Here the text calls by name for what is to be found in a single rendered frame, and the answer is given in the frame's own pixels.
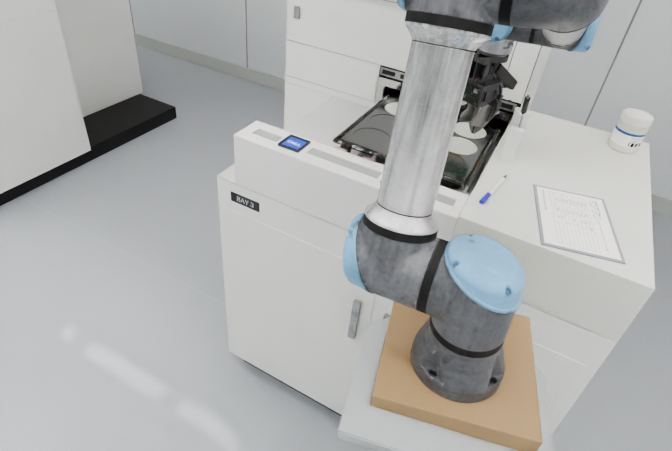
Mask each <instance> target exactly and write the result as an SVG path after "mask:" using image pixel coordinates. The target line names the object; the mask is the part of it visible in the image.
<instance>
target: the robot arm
mask: <svg viewBox="0 0 672 451"><path fill-rule="evenodd" d="M396 1H397V4H398V6H399V7H400V8H402V9H403V10H404V11H406V16H405V21H404V24H405V26H406V28H407V29H408V31H409V33H410V34H411V37H412V42H411V47H410V51H409V56H408V60H407V65H406V70H405V74H404V79H403V83H402V88H401V93H400V97H399V102H398V106H397V111H396V116H395V120H394V125H393V129H392V134H391V138H390V143H389V147H388V152H387V157H386V161H385V166H384V170H383V175H382V180H381V184H380V189H379V193H378V198H377V200H376V201H374V202H372V203H371V204H369V205H367V206H366V208H365V211H364V213H360V214H358V215H357V216H356V217H355V218H354V219H353V220H352V222H351V224H350V226H349V228H348V235H347V236H346V237H345V242H344V247H343V256H342V263H343V270H344V274H345V276H346V278H347V279H348V280H349V282H350V283H352V284H354V285H356V286H358V287H360V288H362V289H364V290H365V291H366V292H368V293H371V294H377V295H379V296H382V297H384V298H387V299H389V300H392V301H394V302H397V303H399V304H402V305H404V306H407V307H409V308H412V309H414V310H417V311H420V312H423V313H425V314H427V315H430V317H429V319H428V320H427V321H426V322H425V323H424V325H423V326H422V327H421V328H420V329H419V331H418V332H417V333H416V335H415V337H414V340H413V344H412V348H411V363H412V366H413V369H414V371H415V373H416V375H417V376H418V378H419V379H420V380H421V382H422V383H423V384H424V385H425V386H426V387H427V388H429V389H430V390H431V391H433V392H434V393H436V394H437V395H439V396H441V397H443V398H445V399H448V400H451V401H455V402H460V403H476V402H480V401H483V400H486V399H488V398H489V397H491V396H492V395H493V394H494V393H495V392H496V391H497V390H498V388H499V386H500V384H501V381H502V379H503V376H504V372H505V360H504V349H503V343H504V340H505V338H506V335H507V333H508V330H509V328H510V325H511V322H512V320H513V317H514V315H515V312H516V310H517V309H518V307H519V306H520V304H521V301H522V292H523V289H524V286H525V272H524V269H523V267H522V265H521V263H520V261H519V260H518V259H517V258H516V257H515V255H514V254H513V253H512V252H511V251H510V250H509V249H508V248H507V247H505V246H504V245H502V244H501V243H499V242H497V241H495V240H493V239H491V238H488V237H486V236H482V235H478V234H470V235H469V236H468V235H467V234H462V235H458V236H456V237H454V238H453V239H452V240H451V241H450V242H449V241H446V240H443V239H440V238H437V233H438V230H439V223H438V221H437V219H436V218H435V216H434V215H433V208H434V205H435V201H436V197H437V193H438V190H439V186H440V182H441V178H442V175H443V171H444V167H445V163H446V159H447V156H448V152H449V148H450V144H451V141H452V137H453V133H454V129H455V125H456V122H457V118H458V114H459V110H460V107H461V103H462V100H464V101H465V102H467V103H468V107H467V108H466V109H465V110H464V111H463V112H462V113H461V114H460V120H462V121H469V128H470V131H471V133H473V134H475V133H477V132H478V131H480V130H481V129H482V128H483V127H484V126H485V125H486V124H487V123H488V122H489V121H490V120H491V119H492V118H493V117H494V116H495V115H496V113H497V112H498V111H499V109H500V107H501V103H502V98H503V95H502V92H503V88H508V89H511V90H513V89H514V88H515V86H516V84H517V80H516V79H515V78H514V77H513V76H512V75H511V74H510V73H509V71H508V70H507V69H506V68H505V67H504V66H503V65H502V64H501V63H505V62H507V61H508V57H509V54H510V53H511V50H512V47H513V46H514V41H517V42H523V43H528V44H535V45H540V46H546V47H551V48H557V49H563V50H567V51H569V52H573V51H576V52H587V51H588V50H589V49H590V47H591V45H592V42H593V39H594V37H595V34H596V31H597V28H598V25H599V22H600V18H601V16H600V15H601V14H602V12H603V11H604V9H605V7H606V5H607V3H608V1H609V0H396ZM477 49H478V50H477ZM476 50H477V53H475V51H476ZM479 111H480V112H479Z"/></svg>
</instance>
